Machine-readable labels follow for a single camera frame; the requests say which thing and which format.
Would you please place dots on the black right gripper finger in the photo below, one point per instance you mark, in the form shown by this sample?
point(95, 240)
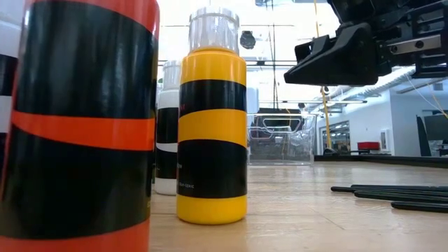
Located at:
point(311, 45)
point(343, 59)

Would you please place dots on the small yellow paint bottle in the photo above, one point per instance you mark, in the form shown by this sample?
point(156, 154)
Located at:
point(211, 126)

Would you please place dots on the small red-orange paint bottle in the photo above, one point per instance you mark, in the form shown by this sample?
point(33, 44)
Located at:
point(80, 129)

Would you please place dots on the red seat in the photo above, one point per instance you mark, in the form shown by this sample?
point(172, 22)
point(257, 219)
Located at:
point(368, 145)

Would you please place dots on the silver ventilation duct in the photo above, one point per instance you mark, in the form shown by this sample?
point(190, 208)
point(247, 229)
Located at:
point(378, 85)

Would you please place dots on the black background monitor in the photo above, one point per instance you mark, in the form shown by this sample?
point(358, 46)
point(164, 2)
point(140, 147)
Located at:
point(435, 133)

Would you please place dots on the black aluminium table frame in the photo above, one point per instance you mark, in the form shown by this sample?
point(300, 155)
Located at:
point(385, 160)

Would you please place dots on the black ceiling-mounted device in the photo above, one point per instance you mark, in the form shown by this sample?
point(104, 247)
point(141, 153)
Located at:
point(248, 39)

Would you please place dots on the clear plastic bin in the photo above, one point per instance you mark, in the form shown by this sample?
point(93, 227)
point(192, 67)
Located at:
point(280, 154)

